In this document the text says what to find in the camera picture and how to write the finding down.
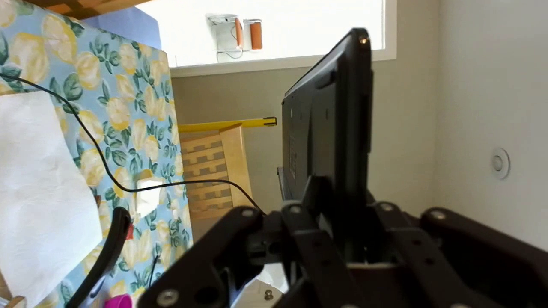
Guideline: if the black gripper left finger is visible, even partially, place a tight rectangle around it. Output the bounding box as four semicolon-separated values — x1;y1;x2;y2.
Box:
135;176;366;308

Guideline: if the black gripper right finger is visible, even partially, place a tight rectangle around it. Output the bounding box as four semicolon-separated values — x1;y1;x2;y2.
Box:
364;200;548;308

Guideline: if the white round ceiling fixture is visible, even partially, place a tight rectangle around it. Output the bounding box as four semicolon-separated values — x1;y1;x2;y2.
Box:
489;146;511;181

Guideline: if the black bowl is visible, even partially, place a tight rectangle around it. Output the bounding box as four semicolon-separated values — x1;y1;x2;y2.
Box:
63;205;133;308

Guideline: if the small pink cup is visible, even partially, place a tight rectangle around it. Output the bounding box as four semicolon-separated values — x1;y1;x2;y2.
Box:
100;293;133;308

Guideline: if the yellow pole with black tip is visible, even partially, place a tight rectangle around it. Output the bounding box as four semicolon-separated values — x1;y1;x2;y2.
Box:
177;116;278;135

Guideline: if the lemon print tablecloth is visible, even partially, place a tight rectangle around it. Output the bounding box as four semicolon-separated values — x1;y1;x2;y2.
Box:
0;0;195;308

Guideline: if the white paper sheet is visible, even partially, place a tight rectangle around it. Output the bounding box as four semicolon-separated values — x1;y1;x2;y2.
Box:
0;91;104;308

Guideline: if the orange distant object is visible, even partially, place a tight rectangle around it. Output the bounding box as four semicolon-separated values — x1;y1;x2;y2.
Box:
242;17;265;51

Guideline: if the blue floor mat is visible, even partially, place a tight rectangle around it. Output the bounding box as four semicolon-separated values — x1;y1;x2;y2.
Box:
82;5;162;51

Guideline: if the thin black keyboard cable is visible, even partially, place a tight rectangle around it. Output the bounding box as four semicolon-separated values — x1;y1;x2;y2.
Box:
0;70;266;216

